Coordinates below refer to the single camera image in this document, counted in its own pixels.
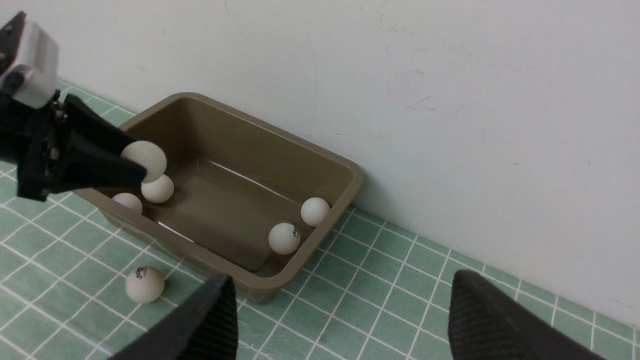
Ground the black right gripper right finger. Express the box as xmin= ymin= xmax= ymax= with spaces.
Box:
xmin=447 ymin=269 xmax=601 ymax=360

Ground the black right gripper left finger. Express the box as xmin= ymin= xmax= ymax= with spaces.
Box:
xmin=110 ymin=275 xmax=239 ymax=360

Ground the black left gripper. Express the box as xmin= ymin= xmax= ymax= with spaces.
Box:
xmin=0 ymin=95 xmax=147 ymax=202

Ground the white ball with logo front-left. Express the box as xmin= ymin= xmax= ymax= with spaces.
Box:
xmin=120 ymin=140 xmax=167 ymax=183

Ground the white ball with logo centre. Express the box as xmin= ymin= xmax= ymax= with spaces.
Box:
xmin=125 ymin=266 xmax=165 ymax=305

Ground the white plain ball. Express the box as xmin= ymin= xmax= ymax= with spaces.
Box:
xmin=141 ymin=174 xmax=175 ymax=204
xmin=301 ymin=197 xmax=330 ymax=228

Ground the olive green plastic bin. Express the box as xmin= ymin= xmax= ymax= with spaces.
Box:
xmin=75 ymin=92 xmax=365 ymax=305

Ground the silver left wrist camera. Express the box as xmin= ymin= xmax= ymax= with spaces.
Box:
xmin=0 ymin=11 xmax=60 ymax=109

